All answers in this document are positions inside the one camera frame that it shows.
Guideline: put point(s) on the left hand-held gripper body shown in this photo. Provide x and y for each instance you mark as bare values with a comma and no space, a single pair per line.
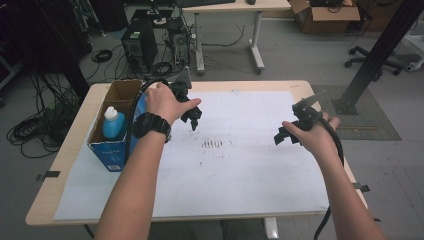
181,88

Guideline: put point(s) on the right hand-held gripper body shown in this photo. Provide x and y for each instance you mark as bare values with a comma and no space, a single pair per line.
308,113

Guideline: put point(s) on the blue plastic bottle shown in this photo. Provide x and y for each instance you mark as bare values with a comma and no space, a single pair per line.
113,125

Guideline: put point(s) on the blue cardboard box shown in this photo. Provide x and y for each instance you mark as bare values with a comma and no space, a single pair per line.
111,153

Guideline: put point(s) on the person's right hand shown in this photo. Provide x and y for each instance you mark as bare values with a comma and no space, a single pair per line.
313,138

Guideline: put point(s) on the person's left hand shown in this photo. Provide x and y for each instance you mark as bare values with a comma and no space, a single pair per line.
165,103

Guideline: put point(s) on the black wristwatch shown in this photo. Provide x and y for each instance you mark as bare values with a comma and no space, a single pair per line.
151,125

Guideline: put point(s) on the open-sided computer tower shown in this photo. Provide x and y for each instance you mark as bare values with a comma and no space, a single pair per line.
179,43

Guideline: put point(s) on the white table mat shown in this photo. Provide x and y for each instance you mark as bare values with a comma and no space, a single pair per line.
240,173

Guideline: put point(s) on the grey floor mat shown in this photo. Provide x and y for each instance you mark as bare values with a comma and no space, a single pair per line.
366,123

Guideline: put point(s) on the black computer tower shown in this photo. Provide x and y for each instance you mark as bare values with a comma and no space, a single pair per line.
138,46

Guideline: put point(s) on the black office chair base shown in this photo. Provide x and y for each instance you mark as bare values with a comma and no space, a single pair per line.
373,61

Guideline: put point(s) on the black tape strip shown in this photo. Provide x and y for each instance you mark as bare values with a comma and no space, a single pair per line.
361,187
50,174

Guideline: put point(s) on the white-legged desk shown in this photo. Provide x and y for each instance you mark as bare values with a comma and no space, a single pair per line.
233,20

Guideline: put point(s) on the black keyboard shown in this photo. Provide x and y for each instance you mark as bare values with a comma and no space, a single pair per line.
203,2

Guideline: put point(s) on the black metal stand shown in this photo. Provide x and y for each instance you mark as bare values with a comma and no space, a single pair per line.
376,56

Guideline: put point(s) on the white table leg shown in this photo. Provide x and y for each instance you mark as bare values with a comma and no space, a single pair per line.
271,228

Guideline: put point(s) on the brown cardboard box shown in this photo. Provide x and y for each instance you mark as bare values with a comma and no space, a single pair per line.
325,15

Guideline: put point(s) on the person's grey pants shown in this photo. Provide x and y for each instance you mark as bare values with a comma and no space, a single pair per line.
206,230

